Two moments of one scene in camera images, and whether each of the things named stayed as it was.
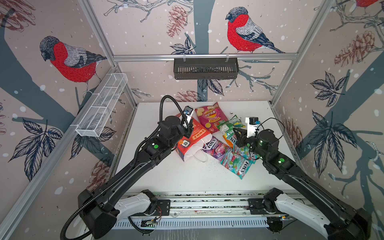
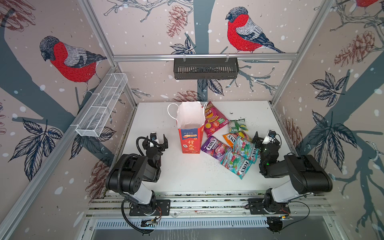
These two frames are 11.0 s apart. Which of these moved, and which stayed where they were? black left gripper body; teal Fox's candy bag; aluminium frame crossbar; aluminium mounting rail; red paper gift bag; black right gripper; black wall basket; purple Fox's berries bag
Moved: black left gripper body; black right gripper; red paper gift bag
Stayed: purple Fox's berries bag; black wall basket; aluminium frame crossbar; teal Fox's candy bag; aluminium mounting rail
